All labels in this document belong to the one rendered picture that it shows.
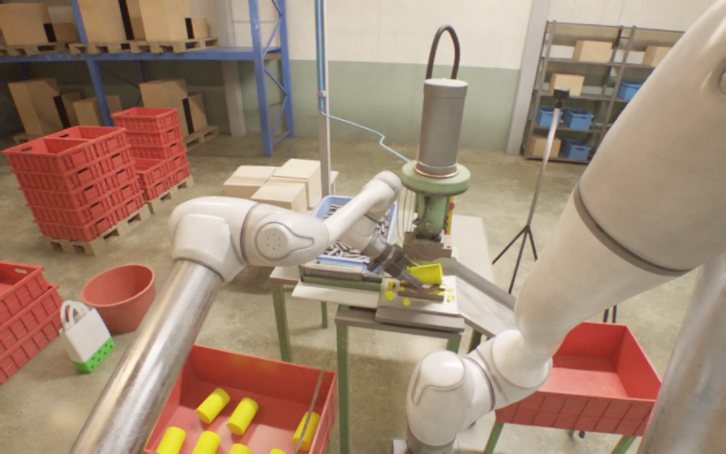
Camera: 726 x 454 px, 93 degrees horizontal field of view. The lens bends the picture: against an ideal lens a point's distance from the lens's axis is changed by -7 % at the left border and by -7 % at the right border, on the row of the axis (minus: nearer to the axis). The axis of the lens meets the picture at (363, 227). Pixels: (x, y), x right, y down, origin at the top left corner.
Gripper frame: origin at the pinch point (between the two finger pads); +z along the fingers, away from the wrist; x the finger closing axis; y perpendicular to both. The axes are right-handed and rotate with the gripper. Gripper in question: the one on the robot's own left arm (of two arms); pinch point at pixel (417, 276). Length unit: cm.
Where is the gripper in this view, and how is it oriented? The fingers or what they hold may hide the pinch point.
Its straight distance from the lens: 137.9
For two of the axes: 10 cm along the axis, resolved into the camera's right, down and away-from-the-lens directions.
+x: 1.7, -4.9, 8.6
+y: 5.6, -6.7, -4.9
